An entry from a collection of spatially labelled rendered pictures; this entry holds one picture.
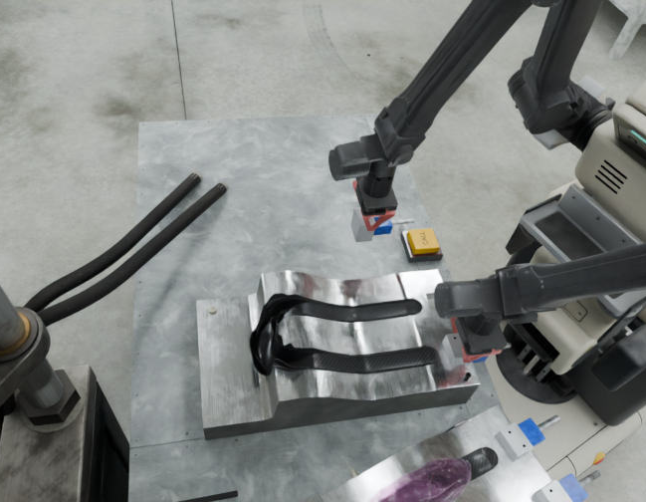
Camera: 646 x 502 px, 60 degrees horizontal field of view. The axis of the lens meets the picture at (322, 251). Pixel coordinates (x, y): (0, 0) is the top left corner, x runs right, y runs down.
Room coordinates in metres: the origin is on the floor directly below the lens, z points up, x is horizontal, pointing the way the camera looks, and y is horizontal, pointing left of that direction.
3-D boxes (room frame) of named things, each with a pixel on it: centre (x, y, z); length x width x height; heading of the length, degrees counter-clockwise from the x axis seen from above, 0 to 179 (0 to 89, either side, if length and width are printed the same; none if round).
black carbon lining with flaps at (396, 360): (0.52, -0.06, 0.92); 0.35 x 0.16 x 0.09; 107
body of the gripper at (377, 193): (0.78, -0.08, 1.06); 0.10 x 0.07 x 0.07; 18
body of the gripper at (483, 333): (0.54, -0.29, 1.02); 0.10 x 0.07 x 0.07; 18
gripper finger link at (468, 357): (0.52, -0.29, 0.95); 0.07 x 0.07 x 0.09; 18
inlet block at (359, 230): (0.79, -0.12, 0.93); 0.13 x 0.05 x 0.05; 108
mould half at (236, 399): (0.53, -0.05, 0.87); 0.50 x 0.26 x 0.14; 107
